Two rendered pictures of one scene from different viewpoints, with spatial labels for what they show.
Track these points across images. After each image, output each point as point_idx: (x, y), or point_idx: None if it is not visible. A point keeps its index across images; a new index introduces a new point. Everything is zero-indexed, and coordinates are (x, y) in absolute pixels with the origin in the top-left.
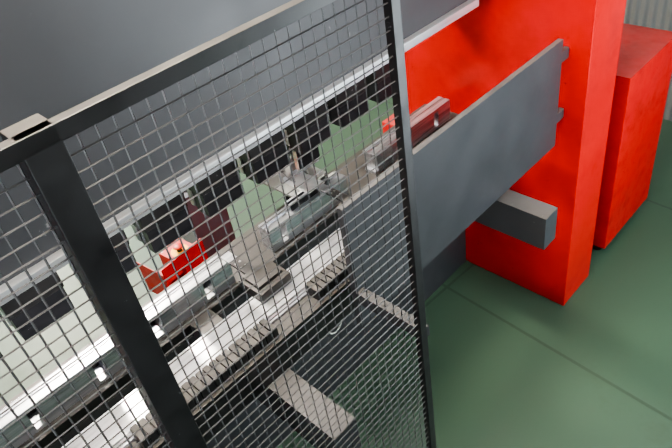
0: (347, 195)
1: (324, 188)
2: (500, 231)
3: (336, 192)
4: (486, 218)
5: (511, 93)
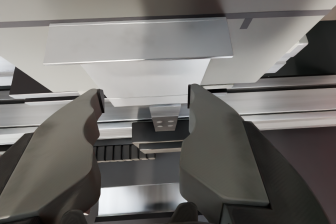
0: (173, 128)
1: (163, 113)
2: (264, 74)
3: (168, 122)
4: (274, 75)
5: None
